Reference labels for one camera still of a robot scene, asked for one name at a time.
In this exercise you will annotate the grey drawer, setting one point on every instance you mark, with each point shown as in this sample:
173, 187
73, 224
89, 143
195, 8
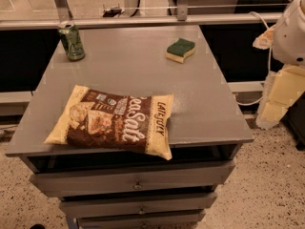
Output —
137, 206
132, 179
142, 221

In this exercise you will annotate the middle grey drawer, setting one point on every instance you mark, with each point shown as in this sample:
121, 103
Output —
137, 206

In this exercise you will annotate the small black bracket on rail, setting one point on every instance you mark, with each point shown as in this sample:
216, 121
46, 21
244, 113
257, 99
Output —
112, 11

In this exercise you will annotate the green soda can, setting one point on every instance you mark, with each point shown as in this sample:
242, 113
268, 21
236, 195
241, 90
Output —
71, 41

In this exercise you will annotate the grey metal railing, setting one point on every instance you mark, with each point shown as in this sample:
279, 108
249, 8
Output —
47, 14

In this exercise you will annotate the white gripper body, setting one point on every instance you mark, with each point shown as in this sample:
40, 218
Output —
290, 43

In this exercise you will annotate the green and yellow sponge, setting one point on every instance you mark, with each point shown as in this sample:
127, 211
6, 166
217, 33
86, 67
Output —
180, 50

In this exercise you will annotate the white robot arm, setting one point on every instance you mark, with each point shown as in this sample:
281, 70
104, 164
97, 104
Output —
286, 40

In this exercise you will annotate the bottom grey drawer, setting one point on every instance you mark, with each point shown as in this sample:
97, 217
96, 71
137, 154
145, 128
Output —
142, 221

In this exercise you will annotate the top grey drawer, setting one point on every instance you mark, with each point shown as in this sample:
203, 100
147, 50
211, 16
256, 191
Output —
132, 179

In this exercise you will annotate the grey drawer cabinet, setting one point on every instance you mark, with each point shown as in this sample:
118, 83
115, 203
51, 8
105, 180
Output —
205, 125

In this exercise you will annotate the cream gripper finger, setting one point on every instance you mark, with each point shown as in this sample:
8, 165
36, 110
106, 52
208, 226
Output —
265, 40
269, 114

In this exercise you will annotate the brown sea salt chip bag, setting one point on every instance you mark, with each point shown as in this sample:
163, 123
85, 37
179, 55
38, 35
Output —
95, 119

